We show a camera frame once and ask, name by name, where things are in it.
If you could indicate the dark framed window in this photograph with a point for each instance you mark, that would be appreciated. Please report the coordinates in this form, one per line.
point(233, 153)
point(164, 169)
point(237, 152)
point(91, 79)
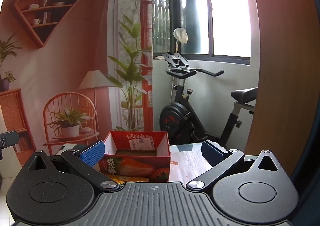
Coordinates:
point(225, 16)

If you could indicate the black exercise bike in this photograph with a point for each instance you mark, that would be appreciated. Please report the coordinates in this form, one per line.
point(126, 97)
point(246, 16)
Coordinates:
point(175, 116)

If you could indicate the white bag covered stand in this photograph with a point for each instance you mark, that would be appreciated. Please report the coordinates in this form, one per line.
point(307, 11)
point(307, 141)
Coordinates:
point(180, 34)

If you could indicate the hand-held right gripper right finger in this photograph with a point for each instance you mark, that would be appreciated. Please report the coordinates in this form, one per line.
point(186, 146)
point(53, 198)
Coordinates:
point(212, 153)

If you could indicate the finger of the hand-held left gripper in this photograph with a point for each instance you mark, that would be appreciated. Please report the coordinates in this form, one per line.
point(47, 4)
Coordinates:
point(10, 138)

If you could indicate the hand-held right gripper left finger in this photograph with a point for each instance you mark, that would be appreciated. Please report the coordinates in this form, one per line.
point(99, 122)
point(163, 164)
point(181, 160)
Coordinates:
point(91, 154)

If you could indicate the wall poster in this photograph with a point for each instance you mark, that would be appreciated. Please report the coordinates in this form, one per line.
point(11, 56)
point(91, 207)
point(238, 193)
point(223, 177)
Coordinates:
point(62, 61)

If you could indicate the brown wooden panel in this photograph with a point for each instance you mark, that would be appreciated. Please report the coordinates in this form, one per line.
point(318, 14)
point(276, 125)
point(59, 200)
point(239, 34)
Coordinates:
point(275, 66)

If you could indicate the red strawberry cardboard box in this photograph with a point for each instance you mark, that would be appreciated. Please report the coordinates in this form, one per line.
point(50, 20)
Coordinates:
point(135, 166)

